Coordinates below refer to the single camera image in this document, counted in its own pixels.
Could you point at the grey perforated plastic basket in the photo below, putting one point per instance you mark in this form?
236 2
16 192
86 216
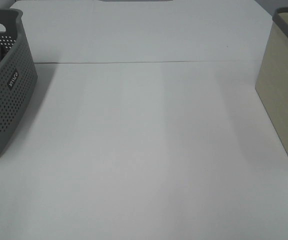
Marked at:
18 76

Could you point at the beige basket with grey rim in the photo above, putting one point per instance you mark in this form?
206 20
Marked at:
272 81

